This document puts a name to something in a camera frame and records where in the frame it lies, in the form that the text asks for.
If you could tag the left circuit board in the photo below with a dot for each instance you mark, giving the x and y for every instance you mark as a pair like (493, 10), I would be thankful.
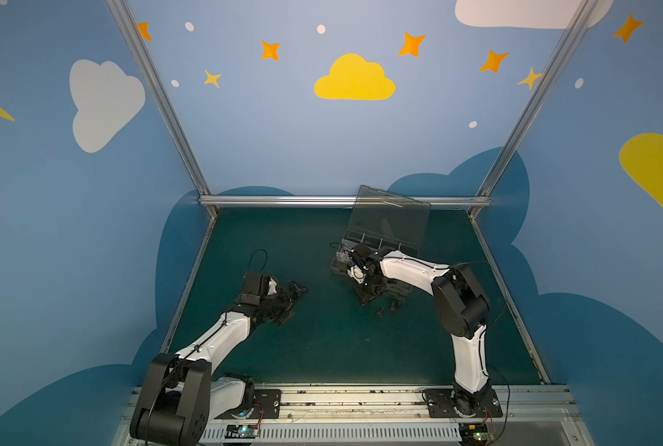
(241, 432)

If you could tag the rear aluminium frame bar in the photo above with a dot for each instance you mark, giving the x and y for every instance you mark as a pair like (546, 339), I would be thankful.
(330, 201)

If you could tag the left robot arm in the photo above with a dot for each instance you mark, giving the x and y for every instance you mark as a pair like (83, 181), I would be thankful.
(179, 394)

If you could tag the clear plastic organizer box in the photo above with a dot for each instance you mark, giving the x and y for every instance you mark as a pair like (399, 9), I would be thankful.
(382, 220)

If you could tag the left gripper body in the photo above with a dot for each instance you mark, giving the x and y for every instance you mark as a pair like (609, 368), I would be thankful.
(284, 301)

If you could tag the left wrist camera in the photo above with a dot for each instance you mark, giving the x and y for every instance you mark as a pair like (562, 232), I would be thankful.
(256, 287)

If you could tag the aluminium frame post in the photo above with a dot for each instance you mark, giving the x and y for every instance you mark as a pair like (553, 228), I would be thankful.
(125, 20)
(567, 45)

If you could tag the left aluminium frame post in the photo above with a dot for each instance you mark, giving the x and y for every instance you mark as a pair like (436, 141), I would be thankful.
(125, 20)

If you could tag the right circuit board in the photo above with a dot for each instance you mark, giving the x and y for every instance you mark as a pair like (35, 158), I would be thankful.
(475, 435)

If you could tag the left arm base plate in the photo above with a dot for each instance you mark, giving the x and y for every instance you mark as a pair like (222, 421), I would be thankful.
(266, 403)

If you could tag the right aluminium frame post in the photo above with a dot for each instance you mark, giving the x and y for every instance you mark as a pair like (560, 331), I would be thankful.
(567, 45)

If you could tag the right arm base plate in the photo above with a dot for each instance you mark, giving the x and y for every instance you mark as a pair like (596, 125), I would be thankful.
(452, 403)

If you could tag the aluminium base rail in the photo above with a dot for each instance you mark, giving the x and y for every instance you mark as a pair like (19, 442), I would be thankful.
(374, 414)

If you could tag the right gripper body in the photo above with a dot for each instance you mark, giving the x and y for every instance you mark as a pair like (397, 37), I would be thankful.
(369, 287)

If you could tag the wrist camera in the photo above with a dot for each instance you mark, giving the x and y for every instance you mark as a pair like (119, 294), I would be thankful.
(356, 273)
(256, 287)

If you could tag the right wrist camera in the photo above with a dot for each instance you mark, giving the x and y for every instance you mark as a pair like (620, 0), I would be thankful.
(356, 273)

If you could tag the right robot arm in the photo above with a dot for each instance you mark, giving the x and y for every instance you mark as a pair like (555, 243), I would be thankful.
(462, 305)

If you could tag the circuit board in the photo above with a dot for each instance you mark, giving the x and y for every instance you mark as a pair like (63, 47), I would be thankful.
(475, 435)
(241, 432)

